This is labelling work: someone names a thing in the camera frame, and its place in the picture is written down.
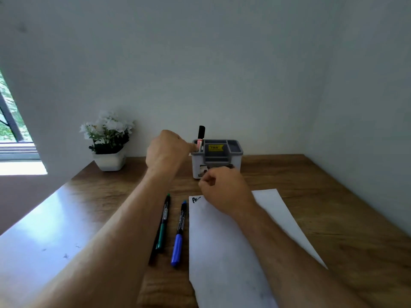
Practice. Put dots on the person's right hand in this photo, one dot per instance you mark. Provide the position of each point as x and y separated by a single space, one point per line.
228 192

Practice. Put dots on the person's left hand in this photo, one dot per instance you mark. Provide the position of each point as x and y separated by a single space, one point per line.
165 153

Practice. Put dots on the white barrel black cap marker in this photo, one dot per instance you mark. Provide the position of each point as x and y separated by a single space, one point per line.
201 133

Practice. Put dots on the white paper sheet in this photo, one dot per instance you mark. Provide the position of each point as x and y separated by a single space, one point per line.
221 253

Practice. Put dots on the blue cap slim marker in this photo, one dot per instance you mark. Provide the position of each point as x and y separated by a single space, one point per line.
177 250

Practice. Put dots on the green cap slim marker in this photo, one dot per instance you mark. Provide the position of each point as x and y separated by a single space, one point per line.
161 234

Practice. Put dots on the person's left forearm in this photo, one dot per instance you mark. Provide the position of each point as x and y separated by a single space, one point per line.
112 246

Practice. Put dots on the person's right forearm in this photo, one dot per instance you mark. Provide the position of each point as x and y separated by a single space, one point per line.
289 263

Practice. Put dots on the grey white desk organizer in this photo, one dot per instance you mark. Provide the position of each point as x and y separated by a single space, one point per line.
236 161

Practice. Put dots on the white potted flower plant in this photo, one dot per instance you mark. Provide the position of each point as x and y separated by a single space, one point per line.
109 161

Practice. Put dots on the green foliage outside window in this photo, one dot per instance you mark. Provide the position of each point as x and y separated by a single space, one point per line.
11 99

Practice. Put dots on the grey window frame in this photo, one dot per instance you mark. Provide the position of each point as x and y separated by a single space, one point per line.
19 152

